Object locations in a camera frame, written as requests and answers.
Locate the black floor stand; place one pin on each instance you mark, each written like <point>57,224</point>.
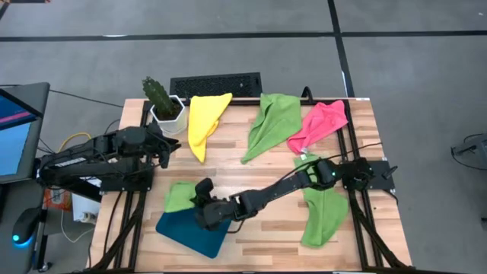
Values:
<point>477,146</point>

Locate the grey desk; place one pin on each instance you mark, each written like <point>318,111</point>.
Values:
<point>15,198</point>

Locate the orange packet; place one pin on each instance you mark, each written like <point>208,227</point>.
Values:
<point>57,198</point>

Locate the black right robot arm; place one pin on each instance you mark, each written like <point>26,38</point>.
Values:
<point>274,190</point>

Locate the white paper box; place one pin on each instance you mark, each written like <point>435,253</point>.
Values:
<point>81,205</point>

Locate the white power strip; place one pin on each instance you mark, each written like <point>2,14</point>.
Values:
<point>88,217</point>

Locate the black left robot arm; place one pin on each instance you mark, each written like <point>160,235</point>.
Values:
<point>95,146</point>

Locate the black computer mouse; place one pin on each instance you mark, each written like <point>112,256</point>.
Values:
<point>24,228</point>

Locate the blue plastic tray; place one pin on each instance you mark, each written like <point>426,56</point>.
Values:
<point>182,232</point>

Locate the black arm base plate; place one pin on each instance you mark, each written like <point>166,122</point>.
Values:
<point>382,180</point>
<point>125,184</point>

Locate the pink microfiber towel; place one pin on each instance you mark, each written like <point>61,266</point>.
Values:
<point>316,123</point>

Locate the black computer monitor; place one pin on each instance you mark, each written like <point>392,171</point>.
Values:
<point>15,144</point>

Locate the green microfiber towel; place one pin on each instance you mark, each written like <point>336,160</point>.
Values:
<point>272,125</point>
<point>323,217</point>
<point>179,196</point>

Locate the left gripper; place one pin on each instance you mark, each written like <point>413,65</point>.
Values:
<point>160,141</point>

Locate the green cactus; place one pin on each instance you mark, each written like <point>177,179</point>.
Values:
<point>158,95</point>

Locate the black desk support bar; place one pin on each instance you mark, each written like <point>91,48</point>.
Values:
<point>72,188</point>

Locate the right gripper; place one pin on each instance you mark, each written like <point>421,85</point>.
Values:
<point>215,211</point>

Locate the black aluminium table frame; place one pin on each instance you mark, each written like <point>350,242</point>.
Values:
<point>243,101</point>

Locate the yellow microfiber towel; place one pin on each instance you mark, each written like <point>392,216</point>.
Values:
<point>203,118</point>

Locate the white hexagonal plant pot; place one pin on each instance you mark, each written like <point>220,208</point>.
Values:
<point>173,125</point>

